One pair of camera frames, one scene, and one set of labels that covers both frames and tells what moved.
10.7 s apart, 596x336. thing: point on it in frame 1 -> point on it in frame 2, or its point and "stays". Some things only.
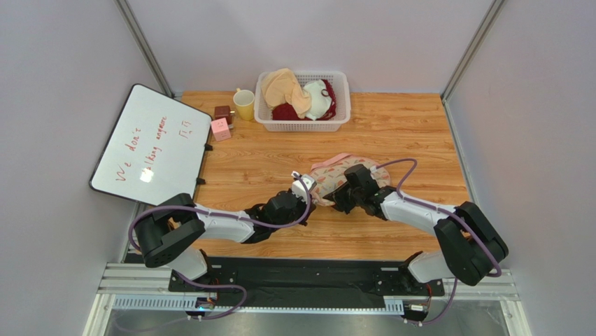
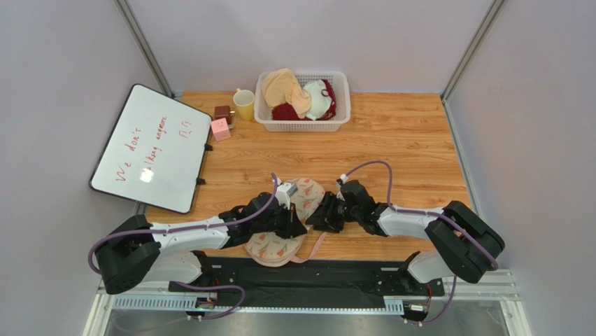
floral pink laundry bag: x=329 y=173 -> x=274 y=251
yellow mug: x=244 y=100 stays
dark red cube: x=221 y=112 stays
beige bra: x=280 y=85 stays
